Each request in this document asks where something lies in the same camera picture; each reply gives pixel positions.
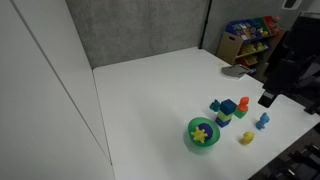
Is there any yellow microbe toy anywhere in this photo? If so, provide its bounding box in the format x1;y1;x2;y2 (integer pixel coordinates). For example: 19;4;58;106
190;126;209;145

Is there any teal animal toy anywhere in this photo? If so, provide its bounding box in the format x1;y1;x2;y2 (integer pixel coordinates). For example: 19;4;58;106
209;99;222;113

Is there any green plastic bowl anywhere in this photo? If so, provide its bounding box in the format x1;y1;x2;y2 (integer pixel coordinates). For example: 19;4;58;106
187;116;221;148

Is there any wooden toy shelf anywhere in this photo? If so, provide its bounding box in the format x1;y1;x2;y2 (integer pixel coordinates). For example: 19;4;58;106
216;15;287;68

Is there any orange animal toy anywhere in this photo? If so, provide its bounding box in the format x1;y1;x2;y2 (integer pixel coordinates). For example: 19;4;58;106
236;96;250;112

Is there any yellow duck toy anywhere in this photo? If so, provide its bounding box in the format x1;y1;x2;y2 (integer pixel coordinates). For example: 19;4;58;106
240;131;255;146

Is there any light blue animal toy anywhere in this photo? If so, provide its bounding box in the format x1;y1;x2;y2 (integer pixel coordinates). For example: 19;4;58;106
255;112;270;131

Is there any lime green block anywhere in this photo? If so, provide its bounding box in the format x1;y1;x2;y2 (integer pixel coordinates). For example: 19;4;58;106
216;109;233;124

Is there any dark blue base block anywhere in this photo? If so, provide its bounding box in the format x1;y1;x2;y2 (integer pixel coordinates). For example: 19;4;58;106
214;116;232;129

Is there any blue cube block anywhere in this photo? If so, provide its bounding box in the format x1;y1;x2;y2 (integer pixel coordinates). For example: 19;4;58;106
219;98;238;115

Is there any gray metal mounting plate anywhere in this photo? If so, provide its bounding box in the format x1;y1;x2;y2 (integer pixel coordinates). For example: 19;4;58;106
221;64;252;80

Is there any black vertical pole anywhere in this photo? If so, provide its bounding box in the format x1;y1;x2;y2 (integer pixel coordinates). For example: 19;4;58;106
198;0;213;50

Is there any green cube block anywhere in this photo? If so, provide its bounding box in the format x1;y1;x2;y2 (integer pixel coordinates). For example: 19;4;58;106
233;108;249;120

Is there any blue storage bin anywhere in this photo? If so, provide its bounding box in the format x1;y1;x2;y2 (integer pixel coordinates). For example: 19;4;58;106
225;19;259;41

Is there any red storage bin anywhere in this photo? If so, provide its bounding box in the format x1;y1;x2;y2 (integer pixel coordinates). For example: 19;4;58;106
263;15;281;34

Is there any black equipment stand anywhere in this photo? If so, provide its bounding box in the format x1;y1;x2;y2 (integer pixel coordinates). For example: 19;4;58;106
257;12;320;116

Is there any black tripod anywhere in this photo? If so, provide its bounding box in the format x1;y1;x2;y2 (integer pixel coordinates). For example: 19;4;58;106
249;124;320;180

